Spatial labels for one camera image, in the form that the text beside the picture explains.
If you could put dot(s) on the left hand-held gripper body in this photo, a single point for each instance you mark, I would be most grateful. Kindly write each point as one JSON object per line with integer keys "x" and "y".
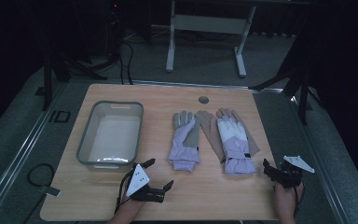
{"x": 138, "y": 181}

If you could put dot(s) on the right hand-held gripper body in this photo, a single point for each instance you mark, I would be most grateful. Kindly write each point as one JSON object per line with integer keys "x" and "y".
{"x": 290, "y": 172}

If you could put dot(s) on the purple ski glove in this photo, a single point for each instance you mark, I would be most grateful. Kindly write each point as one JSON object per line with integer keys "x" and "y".
{"x": 185, "y": 141}
{"x": 236, "y": 146}

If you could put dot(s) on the grey plastic basin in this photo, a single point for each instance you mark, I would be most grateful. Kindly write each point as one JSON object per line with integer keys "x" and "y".
{"x": 112, "y": 137}

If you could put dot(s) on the person's left hand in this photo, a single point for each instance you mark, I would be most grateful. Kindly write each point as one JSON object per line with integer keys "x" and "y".
{"x": 132, "y": 201}

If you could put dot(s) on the person's right hand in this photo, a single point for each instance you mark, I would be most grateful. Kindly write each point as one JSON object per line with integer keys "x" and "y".
{"x": 287, "y": 199}

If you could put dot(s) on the grey table grommet hole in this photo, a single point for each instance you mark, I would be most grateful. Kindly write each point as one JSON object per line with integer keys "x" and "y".
{"x": 203, "y": 100}

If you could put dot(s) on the black tripod stand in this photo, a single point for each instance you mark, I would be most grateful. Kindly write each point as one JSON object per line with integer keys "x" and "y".
{"x": 48, "y": 77}
{"x": 301, "y": 84}

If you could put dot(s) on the grey tape strip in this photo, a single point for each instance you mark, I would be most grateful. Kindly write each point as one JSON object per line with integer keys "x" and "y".
{"x": 49, "y": 190}

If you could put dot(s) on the dark equipment rack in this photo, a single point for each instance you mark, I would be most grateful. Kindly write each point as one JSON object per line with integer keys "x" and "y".
{"x": 115, "y": 28}

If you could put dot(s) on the metal floor rail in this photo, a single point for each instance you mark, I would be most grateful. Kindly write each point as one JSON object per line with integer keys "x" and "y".
{"x": 18, "y": 155}
{"x": 317, "y": 168}

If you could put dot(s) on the white desk frame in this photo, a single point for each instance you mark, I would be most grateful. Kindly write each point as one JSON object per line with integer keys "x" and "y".
{"x": 209, "y": 24}

